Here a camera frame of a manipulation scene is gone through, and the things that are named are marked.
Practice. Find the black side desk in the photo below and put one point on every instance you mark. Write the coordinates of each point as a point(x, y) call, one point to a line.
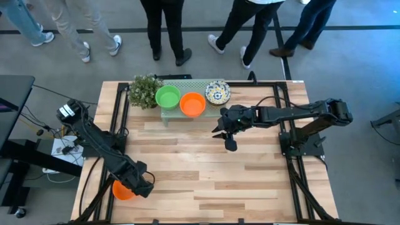
point(15, 93)

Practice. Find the person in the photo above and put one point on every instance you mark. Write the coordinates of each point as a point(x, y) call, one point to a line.
point(312, 18)
point(62, 25)
point(18, 18)
point(175, 28)
point(243, 22)

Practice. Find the black stand base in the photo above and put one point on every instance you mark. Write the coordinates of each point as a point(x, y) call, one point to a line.
point(390, 118)

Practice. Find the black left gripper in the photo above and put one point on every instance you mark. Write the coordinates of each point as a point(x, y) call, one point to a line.
point(139, 179)

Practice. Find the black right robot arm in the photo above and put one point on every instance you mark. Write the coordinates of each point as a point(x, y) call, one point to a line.
point(297, 114)

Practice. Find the small potted green plant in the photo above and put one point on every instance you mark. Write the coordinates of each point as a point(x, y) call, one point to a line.
point(143, 90)

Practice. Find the green plastic mini bowl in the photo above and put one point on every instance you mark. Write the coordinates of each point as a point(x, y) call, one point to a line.
point(167, 97)

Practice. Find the grey-green perforated metal shelf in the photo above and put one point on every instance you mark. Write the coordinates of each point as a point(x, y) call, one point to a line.
point(190, 85)

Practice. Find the black bar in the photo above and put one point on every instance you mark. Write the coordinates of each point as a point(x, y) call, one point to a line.
point(178, 76)

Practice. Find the blue patterned plate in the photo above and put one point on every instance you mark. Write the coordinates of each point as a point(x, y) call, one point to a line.
point(217, 92)

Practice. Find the black clamp mount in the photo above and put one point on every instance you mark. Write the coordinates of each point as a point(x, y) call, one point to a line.
point(252, 76)

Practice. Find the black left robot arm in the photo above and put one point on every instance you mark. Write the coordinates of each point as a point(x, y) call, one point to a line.
point(93, 137)

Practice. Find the black aluminium table frame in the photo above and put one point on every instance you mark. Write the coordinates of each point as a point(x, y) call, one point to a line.
point(265, 84)

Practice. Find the orange plastic mini bowl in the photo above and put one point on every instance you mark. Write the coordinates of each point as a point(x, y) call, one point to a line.
point(120, 192)
point(192, 105)

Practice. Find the white paper sheet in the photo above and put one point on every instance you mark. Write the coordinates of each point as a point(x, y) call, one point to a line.
point(75, 157)

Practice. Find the black caster wheel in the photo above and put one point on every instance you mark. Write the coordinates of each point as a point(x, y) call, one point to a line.
point(20, 212)

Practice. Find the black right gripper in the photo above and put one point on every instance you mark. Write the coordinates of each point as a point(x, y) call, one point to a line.
point(240, 118)

